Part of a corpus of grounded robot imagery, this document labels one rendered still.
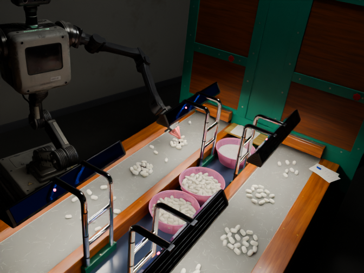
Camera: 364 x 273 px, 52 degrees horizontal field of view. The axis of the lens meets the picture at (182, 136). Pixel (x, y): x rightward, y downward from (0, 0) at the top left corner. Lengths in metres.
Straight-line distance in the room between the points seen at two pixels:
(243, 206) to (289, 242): 0.32
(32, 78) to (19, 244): 0.87
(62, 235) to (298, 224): 1.17
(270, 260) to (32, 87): 1.52
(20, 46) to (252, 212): 1.48
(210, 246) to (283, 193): 0.63
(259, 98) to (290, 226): 0.98
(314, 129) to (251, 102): 0.46
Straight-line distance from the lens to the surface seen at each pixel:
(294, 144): 2.60
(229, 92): 2.73
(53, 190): 1.59
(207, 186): 2.17
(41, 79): 2.23
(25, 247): 1.87
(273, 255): 1.87
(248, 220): 2.03
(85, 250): 1.70
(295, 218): 2.09
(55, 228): 1.92
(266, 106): 2.65
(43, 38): 2.17
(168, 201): 2.05
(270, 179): 2.34
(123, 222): 1.89
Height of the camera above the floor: 2.10
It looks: 32 degrees down
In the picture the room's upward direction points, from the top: 7 degrees clockwise
